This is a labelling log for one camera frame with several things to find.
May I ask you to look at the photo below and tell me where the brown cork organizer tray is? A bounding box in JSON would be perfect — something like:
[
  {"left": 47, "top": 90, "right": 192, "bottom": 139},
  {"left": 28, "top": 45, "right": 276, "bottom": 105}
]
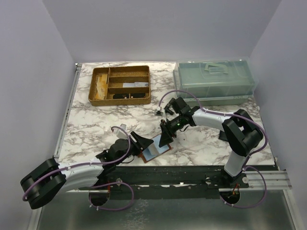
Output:
[{"left": 88, "top": 65, "right": 151, "bottom": 106}]

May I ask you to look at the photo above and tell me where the gold card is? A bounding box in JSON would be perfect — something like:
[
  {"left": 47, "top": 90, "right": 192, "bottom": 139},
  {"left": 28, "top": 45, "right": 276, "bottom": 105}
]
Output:
[
  {"left": 96, "top": 73, "right": 108, "bottom": 87},
  {"left": 95, "top": 85, "right": 107, "bottom": 100}
]

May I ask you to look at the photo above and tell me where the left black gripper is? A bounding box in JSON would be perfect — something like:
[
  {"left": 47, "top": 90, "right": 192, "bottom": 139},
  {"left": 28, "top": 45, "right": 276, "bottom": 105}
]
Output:
[{"left": 116, "top": 131, "right": 153, "bottom": 166}]

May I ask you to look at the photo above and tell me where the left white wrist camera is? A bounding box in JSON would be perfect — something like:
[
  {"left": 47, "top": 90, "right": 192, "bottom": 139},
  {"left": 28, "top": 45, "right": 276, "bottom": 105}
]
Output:
[{"left": 115, "top": 124, "right": 128, "bottom": 139}]

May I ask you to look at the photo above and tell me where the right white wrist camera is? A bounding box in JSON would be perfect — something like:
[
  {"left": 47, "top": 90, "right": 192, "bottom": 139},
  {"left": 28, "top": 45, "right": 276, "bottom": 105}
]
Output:
[{"left": 154, "top": 107, "right": 168, "bottom": 122}]

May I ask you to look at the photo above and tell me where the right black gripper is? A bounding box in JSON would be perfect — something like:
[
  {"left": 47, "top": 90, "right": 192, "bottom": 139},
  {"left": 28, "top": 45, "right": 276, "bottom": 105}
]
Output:
[{"left": 159, "top": 115, "right": 185, "bottom": 148}]

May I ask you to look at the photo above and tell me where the white card in tray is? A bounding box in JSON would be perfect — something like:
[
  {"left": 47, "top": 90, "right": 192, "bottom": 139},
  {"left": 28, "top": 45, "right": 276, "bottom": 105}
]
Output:
[{"left": 123, "top": 82, "right": 149, "bottom": 88}]

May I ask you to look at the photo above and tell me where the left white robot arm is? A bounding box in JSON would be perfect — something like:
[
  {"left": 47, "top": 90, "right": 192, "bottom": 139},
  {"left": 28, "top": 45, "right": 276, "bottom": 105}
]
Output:
[{"left": 20, "top": 132, "right": 154, "bottom": 209}]

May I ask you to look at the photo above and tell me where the black item in tray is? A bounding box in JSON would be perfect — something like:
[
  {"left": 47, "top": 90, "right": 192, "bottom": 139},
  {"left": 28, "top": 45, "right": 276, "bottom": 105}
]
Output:
[{"left": 113, "top": 93, "right": 146, "bottom": 99}]

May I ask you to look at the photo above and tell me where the brown leather card holder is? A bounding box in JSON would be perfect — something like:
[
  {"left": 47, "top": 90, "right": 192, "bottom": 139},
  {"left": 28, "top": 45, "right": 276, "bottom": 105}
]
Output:
[{"left": 139, "top": 134, "right": 174, "bottom": 165}]

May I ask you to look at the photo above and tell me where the blue credit card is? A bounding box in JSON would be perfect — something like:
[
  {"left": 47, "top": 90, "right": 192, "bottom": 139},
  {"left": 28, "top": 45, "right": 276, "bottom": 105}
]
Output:
[{"left": 142, "top": 135, "right": 171, "bottom": 162}]

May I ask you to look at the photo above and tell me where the black snap wallet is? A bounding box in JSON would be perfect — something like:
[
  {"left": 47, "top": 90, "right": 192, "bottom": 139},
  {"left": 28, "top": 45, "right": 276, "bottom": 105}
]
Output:
[{"left": 219, "top": 131, "right": 228, "bottom": 142}]

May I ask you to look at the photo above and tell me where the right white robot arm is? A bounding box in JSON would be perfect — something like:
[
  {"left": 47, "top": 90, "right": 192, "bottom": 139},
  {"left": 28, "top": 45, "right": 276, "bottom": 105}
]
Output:
[{"left": 159, "top": 97, "right": 264, "bottom": 188}]

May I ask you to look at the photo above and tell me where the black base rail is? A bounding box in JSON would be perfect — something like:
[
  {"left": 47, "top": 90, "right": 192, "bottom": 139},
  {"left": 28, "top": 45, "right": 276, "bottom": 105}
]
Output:
[{"left": 94, "top": 166, "right": 249, "bottom": 200}]

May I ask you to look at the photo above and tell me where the clear lidded plastic box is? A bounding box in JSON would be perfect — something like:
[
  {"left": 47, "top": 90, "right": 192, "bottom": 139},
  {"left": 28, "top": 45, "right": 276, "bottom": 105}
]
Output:
[{"left": 173, "top": 58, "right": 258, "bottom": 107}]

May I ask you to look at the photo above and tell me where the black T-shaped pipe fitting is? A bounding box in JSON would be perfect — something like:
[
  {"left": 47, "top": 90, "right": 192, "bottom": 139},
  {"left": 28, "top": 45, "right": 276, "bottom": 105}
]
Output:
[{"left": 164, "top": 103, "right": 174, "bottom": 115}]

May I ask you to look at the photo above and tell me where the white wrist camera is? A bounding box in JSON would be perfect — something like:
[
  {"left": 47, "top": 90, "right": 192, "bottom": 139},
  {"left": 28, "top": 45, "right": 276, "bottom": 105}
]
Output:
[
  {"left": 115, "top": 124, "right": 128, "bottom": 139},
  {"left": 154, "top": 107, "right": 168, "bottom": 122}
]

